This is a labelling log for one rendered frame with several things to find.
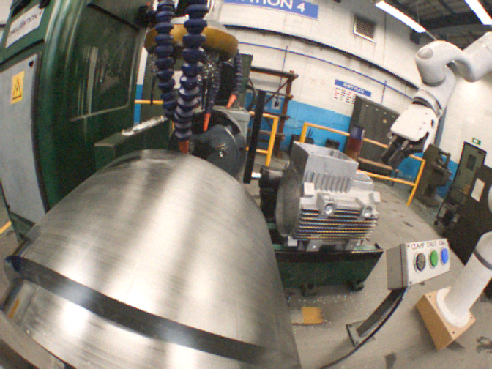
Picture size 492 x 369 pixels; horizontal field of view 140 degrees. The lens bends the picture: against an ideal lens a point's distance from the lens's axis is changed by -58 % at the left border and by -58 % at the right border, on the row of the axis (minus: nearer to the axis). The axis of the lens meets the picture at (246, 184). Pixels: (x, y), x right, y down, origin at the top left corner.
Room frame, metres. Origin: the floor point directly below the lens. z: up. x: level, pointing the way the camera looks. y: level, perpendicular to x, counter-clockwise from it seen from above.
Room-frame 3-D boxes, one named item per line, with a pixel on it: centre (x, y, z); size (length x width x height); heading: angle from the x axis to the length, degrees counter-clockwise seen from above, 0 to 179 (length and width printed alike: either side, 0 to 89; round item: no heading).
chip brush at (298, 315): (0.27, -0.14, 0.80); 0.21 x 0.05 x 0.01; 92
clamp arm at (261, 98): (0.55, 0.00, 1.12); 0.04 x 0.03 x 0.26; 98
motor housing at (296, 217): (0.44, -0.19, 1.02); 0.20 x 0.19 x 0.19; 99
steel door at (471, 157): (3.84, -6.56, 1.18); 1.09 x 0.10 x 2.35; 3
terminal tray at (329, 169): (0.43, -0.15, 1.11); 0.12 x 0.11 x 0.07; 99
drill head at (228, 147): (0.73, 0.15, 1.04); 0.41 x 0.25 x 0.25; 8
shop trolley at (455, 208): (2.23, -4.00, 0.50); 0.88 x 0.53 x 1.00; 76
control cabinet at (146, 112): (3.68, 1.62, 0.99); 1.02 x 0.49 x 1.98; 93
